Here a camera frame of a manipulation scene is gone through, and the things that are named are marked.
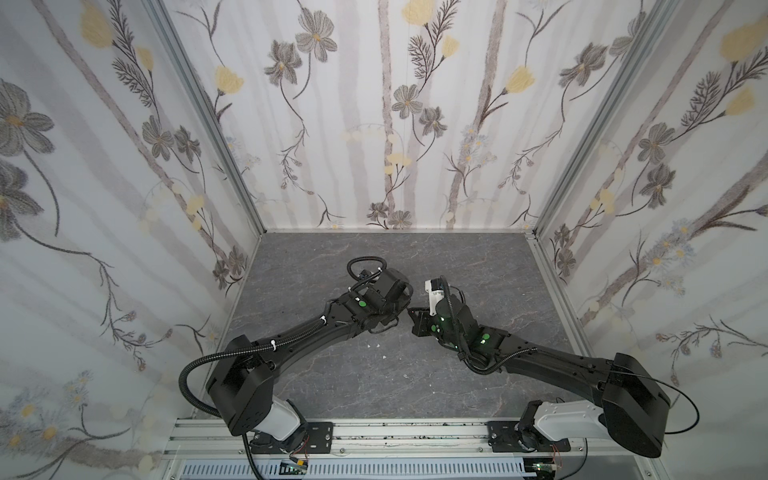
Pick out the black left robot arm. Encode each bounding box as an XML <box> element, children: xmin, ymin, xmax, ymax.
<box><xmin>206</xmin><ymin>269</ymin><xmax>413</xmax><ymax>451</ymax></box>

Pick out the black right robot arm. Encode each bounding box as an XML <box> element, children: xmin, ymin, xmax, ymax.
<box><xmin>408</xmin><ymin>295</ymin><xmax>671</xmax><ymax>458</ymax></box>

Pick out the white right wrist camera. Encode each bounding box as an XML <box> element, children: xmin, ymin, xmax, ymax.
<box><xmin>424</xmin><ymin>278</ymin><xmax>445</xmax><ymax>317</ymax></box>

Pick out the black corrugated left cable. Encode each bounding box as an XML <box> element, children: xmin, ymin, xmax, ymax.
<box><xmin>178</xmin><ymin>256</ymin><xmax>390</xmax><ymax>480</ymax></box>

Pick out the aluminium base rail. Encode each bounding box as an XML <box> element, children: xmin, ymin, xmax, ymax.
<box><xmin>161</xmin><ymin>418</ymin><xmax>661</xmax><ymax>463</ymax></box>

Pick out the white slotted cable duct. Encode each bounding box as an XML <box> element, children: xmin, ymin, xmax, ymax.
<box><xmin>179</xmin><ymin>459</ymin><xmax>529</xmax><ymax>480</ymax></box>

